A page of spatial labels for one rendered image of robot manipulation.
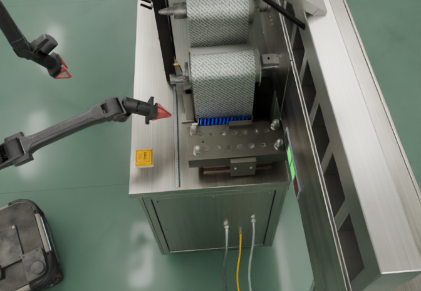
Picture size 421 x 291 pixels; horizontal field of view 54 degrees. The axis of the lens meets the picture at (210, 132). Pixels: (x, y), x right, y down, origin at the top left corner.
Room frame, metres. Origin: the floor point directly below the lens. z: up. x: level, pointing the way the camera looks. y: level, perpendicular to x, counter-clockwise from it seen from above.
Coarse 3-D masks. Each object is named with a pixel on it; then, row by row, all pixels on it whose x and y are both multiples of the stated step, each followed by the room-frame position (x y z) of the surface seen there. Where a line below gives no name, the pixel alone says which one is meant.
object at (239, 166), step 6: (234, 162) 0.79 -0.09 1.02; (240, 162) 0.79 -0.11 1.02; (246, 162) 0.79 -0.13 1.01; (252, 162) 0.79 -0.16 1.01; (234, 168) 0.79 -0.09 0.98; (240, 168) 0.79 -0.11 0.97; (246, 168) 0.79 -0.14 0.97; (252, 168) 0.79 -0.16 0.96; (234, 174) 0.79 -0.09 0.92; (240, 174) 0.79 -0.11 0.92; (246, 174) 0.79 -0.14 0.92; (252, 174) 0.79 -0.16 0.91
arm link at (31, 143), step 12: (96, 108) 0.95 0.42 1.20; (108, 108) 0.95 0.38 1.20; (120, 108) 0.97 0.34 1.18; (72, 120) 0.91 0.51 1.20; (84, 120) 0.91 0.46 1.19; (96, 120) 0.91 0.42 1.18; (108, 120) 0.93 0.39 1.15; (48, 132) 0.87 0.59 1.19; (60, 132) 0.87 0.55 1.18; (72, 132) 0.88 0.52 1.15; (24, 144) 0.83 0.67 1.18; (36, 144) 0.83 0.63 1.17; (48, 144) 0.85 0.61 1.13; (24, 156) 0.79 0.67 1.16
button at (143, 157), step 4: (136, 152) 0.92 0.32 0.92; (140, 152) 0.92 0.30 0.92; (144, 152) 0.92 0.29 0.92; (148, 152) 0.92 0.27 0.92; (136, 156) 0.90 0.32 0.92; (140, 156) 0.90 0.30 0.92; (144, 156) 0.90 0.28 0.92; (148, 156) 0.90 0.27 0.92; (136, 160) 0.89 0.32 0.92; (140, 160) 0.88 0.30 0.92; (144, 160) 0.88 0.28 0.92; (148, 160) 0.88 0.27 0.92; (136, 164) 0.87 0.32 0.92; (140, 164) 0.87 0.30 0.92; (144, 164) 0.87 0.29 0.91; (148, 164) 0.87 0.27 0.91
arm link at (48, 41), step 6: (42, 36) 1.29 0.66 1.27; (48, 36) 1.30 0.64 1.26; (36, 42) 1.27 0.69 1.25; (42, 42) 1.26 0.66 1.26; (48, 42) 1.27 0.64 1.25; (54, 42) 1.29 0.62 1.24; (30, 48) 1.26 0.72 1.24; (36, 48) 1.24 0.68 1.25; (42, 48) 1.26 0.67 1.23; (48, 48) 1.26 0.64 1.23; (54, 48) 1.28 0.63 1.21; (24, 54) 1.21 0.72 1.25; (30, 54) 1.22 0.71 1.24
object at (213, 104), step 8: (248, 88) 1.01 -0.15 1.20; (200, 96) 1.01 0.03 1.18; (208, 96) 1.01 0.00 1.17; (216, 96) 1.01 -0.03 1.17; (224, 96) 1.01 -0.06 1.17; (232, 96) 1.01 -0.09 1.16; (240, 96) 1.01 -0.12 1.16; (248, 96) 1.01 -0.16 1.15; (200, 104) 1.01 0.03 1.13; (208, 104) 1.01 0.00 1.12; (216, 104) 1.01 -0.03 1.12; (224, 104) 1.01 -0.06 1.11; (232, 104) 1.01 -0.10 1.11; (240, 104) 1.01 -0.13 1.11; (248, 104) 1.01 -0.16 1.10; (200, 112) 1.01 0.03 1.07; (208, 112) 1.01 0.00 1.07; (216, 112) 1.01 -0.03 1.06; (224, 112) 1.01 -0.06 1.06; (232, 112) 1.01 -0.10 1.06; (240, 112) 1.01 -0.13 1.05; (248, 112) 1.01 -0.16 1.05
